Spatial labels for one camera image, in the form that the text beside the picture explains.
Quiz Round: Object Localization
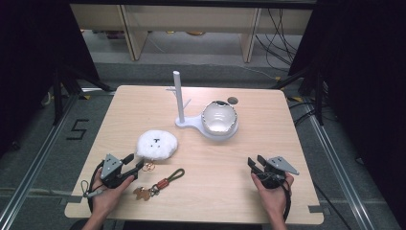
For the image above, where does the thin black floor cable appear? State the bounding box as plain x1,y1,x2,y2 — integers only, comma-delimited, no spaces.
312,180,348,230

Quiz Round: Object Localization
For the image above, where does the grey wrist lanyard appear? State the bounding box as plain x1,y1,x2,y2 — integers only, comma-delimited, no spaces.
79,179,105,199

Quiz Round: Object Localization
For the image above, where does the person's right hand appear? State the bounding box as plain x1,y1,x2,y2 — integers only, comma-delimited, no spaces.
250,172,295,221

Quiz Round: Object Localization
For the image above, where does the person's left hand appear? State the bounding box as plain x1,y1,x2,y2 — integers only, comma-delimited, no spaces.
90,172,136,219

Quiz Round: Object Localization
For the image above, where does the white bowl with gold rim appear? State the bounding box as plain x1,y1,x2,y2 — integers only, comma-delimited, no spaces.
200,100,239,135

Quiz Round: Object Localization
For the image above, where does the brown keychain strap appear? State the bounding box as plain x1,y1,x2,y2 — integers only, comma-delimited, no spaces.
132,168,186,202

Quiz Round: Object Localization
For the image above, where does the white key holder stand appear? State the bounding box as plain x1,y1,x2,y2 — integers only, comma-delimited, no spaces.
165,70,239,142

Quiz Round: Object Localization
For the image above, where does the dark curtain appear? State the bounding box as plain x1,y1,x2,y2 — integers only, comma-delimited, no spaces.
287,0,406,224
0,0,102,159

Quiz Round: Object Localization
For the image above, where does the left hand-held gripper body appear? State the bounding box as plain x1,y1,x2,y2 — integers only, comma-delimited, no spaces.
100,153,137,190

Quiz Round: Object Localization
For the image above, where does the black cables bundle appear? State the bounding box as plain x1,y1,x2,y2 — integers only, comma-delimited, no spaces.
254,8,304,73

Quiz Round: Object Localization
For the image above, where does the aluminium floor rail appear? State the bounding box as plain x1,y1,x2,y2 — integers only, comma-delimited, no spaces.
0,92,81,230
306,111,377,230

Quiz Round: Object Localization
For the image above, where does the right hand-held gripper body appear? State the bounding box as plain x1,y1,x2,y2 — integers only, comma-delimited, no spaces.
255,155,301,190

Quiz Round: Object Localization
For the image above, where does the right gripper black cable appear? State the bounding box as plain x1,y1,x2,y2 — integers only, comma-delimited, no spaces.
282,178,293,223

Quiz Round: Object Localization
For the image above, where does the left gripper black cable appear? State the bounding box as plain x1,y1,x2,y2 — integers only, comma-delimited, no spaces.
86,159,107,214

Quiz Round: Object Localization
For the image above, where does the light wooden cabinet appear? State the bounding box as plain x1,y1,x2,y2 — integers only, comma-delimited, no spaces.
69,3,314,63

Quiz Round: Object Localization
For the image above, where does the white fluffy plush keychain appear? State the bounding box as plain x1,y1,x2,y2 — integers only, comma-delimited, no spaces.
136,128,179,173

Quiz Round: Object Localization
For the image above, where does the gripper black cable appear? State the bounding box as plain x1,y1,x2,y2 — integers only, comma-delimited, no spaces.
282,178,293,223
86,159,107,214

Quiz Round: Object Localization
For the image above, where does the black metal stand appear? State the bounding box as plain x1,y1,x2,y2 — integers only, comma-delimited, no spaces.
270,61,327,127
52,63,117,127

